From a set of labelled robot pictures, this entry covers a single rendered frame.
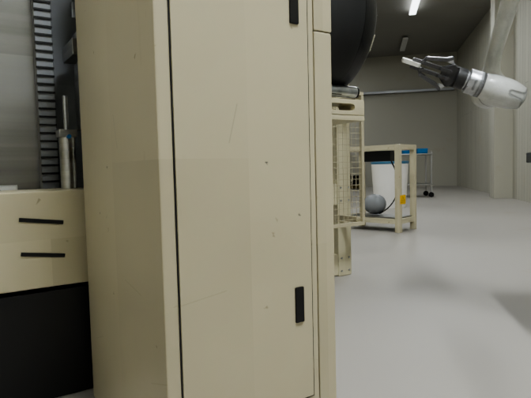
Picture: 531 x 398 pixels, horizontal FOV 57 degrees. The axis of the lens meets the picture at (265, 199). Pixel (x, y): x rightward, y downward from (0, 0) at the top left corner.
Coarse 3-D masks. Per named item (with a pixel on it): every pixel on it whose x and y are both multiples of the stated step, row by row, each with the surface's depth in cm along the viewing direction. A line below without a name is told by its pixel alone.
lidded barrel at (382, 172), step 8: (408, 160) 700; (376, 168) 699; (384, 168) 690; (392, 168) 687; (408, 168) 703; (376, 176) 701; (384, 176) 692; (392, 176) 688; (376, 184) 703; (384, 184) 693; (392, 184) 690; (376, 192) 706; (384, 192) 695; (392, 192) 691; (392, 200) 693
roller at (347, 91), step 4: (332, 84) 181; (336, 84) 183; (332, 88) 180; (336, 88) 182; (340, 88) 183; (344, 88) 184; (348, 88) 185; (352, 88) 186; (356, 88) 188; (332, 92) 181; (336, 92) 182; (340, 92) 183; (344, 92) 184; (348, 92) 185; (352, 92) 186; (356, 92) 187; (336, 96) 184; (340, 96) 185; (344, 96) 186; (348, 96) 187; (352, 96) 188; (356, 96) 189
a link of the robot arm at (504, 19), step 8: (504, 0) 171; (512, 0) 169; (504, 8) 172; (512, 8) 171; (496, 16) 177; (504, 16) 173; (512, 16) 173; (496, 24) 177; (504, 24) 175; (496, 32) 178; (504, 32) 177; (496, 40) 180; (504, 40) 180; (488, 48) 184; (496, 48) 182; (488, 56) 185; (496, 56) 183; (488, 64) 185; (496, 64) 184; (488, 72) 184; (496, 72) 184; (472, 96) 191; (480, 104) 186
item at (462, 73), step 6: (444, 66) 176; (450, 66) 175; (456, 66) 174; (444, 72) 176; (456, 72) 175; (462, 72) 173; (468, 72) 173; (450, 78) 176; (456, 78) 174; (462, 78) 173; (444, 84) 178; (450, 84) 177; (456, 84) 175; (462, 84) 174
